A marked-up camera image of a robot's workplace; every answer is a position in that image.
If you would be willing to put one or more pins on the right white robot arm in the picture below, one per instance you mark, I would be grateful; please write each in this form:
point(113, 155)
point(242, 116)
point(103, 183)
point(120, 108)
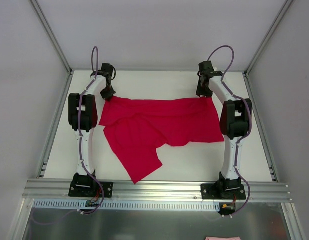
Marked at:
point(235, 125)

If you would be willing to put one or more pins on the left aluminium frame post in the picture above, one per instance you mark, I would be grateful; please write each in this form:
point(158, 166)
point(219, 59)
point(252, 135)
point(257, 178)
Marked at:
point(50, 34)

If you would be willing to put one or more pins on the aluminium front rail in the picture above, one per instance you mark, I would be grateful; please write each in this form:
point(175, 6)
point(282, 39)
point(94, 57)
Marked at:
point(183, 191)

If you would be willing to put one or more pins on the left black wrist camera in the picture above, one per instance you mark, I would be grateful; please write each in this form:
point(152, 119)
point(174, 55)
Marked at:
point(110, 69)

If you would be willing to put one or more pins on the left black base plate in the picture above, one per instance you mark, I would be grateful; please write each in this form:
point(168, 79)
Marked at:
point(91, 190)

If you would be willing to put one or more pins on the slotted cable duct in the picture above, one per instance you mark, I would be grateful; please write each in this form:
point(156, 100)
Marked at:
point(138, 205)

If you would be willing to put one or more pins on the red t-shirt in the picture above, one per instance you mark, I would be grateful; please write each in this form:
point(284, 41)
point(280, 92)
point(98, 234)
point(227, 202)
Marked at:
point(136, 128)

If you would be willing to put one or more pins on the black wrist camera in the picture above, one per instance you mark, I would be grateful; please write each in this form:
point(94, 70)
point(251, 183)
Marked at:
point(110, 69)
point(205, 67)

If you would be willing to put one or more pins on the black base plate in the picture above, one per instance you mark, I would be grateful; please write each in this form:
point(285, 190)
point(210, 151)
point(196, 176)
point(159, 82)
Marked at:
point(210, 191)
point(91, 190)

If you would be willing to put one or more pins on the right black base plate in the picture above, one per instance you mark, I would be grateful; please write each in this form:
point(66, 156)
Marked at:
point(210, 191)

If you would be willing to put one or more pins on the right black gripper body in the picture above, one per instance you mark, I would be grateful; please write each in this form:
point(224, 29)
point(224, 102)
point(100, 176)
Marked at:
point(202, 90)

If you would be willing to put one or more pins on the right aluminium frame post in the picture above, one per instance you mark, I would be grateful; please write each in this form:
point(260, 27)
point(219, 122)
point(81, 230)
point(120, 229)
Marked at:
point(271, 31)

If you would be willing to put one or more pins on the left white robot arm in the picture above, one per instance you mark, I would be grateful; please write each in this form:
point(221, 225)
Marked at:
point(84, 113)

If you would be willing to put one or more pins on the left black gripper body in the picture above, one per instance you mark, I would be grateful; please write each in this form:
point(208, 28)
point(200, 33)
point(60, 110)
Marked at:
point(107, 92)

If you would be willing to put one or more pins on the aluminium frame post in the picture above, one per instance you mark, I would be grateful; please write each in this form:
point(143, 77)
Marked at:
point(50, 34)
point(271, 31)

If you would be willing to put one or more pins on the pink folded cloth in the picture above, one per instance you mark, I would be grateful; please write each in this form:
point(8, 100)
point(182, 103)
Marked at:
point(222, 238)

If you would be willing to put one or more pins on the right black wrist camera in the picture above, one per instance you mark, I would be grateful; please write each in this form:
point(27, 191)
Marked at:
point(205, 67)

